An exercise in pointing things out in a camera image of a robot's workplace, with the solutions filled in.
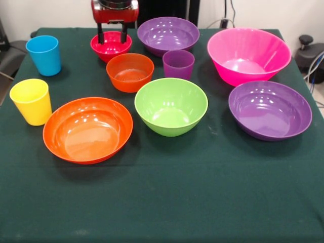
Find purple plastic cup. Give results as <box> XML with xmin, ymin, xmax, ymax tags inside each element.
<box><xmin>162</xmin><ymin>50</ymin><xmax>196</xmax><ymax>80</ymax></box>

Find dark green table cloth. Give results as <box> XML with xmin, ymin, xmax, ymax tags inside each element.
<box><xmin>0</xmin><ymin>27</ymin><xmax>324</xmax><ymax>243</ymax></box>

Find blue plastic cup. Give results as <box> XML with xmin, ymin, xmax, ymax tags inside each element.
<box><xmin>25</xmin><ymin>35</ymin><xmax>62</xmax><ymax>77</ymax></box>

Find black equipment with knob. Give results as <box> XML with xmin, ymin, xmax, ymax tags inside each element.
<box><xmin>295</xmin><ymin>34</ymin><xmax>324</xmax><ymax>84</ymax></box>

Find purple bowl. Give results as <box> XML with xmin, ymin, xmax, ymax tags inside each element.
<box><xmin>137</xmin><ymin>16</ymin><xmax>200</xmax><ymax>58</ymax></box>
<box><xmin>228</xmin><ymin>80</ymin><xmax>313</xmax><ymax>142</ymax></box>

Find green bowl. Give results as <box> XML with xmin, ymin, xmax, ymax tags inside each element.
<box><xmin>134</xmin><ymin>77</ymin><xmax>209</xmax><ymax>138</ymax></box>

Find small orange bowl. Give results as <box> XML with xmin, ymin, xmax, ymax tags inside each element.
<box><xmin>106</xmin><ymin>53</ymin><xmax>155</xmax><ymax>93</ymax></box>

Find black chair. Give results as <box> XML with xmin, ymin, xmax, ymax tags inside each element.
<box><xmin>0</xmin><ymin>17</ymin><xmax>27</xmax><ymax>80</ymax></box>

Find large pink bowl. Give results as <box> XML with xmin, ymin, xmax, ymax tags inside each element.
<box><xmin>207</xmin><ymin>27</ymin><xmax>292</xmax><ymax>87</ymax></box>

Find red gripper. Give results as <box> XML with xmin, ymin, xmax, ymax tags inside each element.
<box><xmin>91</xmin><ymin>0</ymin><xmax>140</xmax><ymax>46</ymax></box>

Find small red bowl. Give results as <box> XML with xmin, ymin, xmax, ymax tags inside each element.
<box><xmin>90</xmin><ymin>31</ymin><xmax>133</xmax><ymax>63</ymax></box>

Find grey cable with plug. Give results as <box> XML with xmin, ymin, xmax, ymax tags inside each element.
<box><xmin>206</xmin><ymin>17</ymin><xmax>236</xmax><ymax>30</ymax></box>

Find large orange bowl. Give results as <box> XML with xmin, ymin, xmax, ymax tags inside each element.
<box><xmin>42</xmin><ymin>97</ymin><xmax>134</xmax><ymax>166</ymax></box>

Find black hanging cable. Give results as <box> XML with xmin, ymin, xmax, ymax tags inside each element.
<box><xmin>229</xmin><ymin>0</ymin><xmax>237</xmax><ymax>28</ymax></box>

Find grey and blue cables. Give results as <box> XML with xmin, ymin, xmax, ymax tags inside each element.
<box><xmin>302</xmin><ymin>50</ymin><xmax>324</xmax><ymax>84</ymax></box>

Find yellow plastic cup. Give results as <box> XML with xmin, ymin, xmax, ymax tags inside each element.
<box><xmin>9</xmin><ymin>78</ymin><xmax>53</xmax><ymax>127</ymax></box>

